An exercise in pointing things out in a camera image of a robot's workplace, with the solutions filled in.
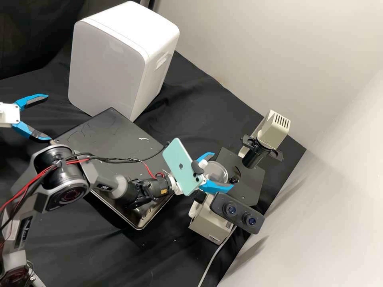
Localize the petri dish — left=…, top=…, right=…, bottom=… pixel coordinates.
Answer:
left=205, top=161, right=230, bottom=184

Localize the black tray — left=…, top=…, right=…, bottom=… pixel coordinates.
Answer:
left=51, top=107, right=176, bottom=231

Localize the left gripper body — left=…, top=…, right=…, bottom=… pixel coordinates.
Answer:
left=0, top=102, right=22, bottom=128

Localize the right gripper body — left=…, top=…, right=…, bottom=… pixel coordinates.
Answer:
left=168, top=175, right=184, bottom=195

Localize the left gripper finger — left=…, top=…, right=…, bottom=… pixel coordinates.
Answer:
left=15, top=94, right=49, bottom=109
left=12, top=120, right=52, bottom=142

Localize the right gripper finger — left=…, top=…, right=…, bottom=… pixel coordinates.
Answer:
left=196, top=151, right=216, bottom=164
left=198, top=180, right=234, bottom=195

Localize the cream microscope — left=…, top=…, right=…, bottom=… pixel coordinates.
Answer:
left=188, top=109, right=292, bottom=247

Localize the right wrist camera phone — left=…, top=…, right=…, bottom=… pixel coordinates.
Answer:
left=162, top=137, right=210, bottom=197

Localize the black cable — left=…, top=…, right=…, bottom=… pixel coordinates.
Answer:
left=71, top=144, right=168, bottom=164

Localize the white box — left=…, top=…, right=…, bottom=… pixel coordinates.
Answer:
left=68, top=1, right=180, bottom=122

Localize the grey cable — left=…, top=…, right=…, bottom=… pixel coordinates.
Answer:
left=199, top=227, right=239, bottom=287

